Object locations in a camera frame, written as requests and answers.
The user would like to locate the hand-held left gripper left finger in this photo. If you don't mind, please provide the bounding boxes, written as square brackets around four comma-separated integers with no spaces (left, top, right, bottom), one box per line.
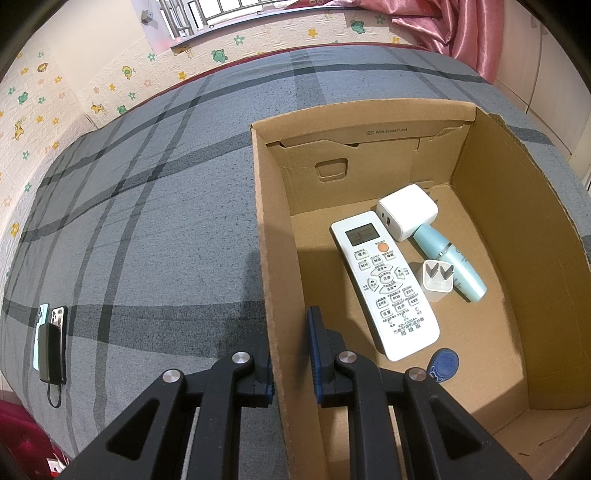
[60,342,277,480]

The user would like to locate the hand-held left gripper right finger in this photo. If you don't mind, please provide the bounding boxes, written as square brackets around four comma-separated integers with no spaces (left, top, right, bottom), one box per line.
[307,305,532,480]

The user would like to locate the white remote control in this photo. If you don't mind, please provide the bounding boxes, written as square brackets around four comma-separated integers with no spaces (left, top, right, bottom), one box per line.
[330,211,440,362]

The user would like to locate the blue key fob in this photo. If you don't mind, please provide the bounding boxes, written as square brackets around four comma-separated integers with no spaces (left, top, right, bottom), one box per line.
[427,347,460,384]

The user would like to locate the small white charger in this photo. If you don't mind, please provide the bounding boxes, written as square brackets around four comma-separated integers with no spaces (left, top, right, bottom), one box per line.
[418,258,455,303]

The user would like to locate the large white charger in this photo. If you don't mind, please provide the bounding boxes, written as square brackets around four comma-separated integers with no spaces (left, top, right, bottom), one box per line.
[376,185,438,242]

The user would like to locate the teal bottle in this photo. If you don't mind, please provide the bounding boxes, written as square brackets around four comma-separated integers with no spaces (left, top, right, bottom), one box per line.
[412,224,488,303]

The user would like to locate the cardboard box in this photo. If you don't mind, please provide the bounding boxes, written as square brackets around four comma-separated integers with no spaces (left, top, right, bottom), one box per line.
[250,97,591,480]

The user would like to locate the black power bank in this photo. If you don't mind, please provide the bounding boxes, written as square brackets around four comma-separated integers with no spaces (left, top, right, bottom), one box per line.
[39,323,68,409]

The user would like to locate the red cloth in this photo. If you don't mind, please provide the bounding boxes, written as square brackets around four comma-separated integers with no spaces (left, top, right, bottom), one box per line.
[0,399,70,480]

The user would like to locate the teal phone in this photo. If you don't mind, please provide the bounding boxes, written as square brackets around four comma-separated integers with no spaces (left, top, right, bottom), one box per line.
[33,304,51,371]

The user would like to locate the pink curtain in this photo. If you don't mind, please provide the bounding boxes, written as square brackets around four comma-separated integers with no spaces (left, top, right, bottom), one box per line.
[360,0,511,81]

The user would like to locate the metal window railing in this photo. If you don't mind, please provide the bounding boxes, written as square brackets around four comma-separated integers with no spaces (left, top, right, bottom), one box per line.
[159,0,305,40]

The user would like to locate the beige wardrobe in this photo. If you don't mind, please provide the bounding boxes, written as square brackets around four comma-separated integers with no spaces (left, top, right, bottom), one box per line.
[494,0,591,190]

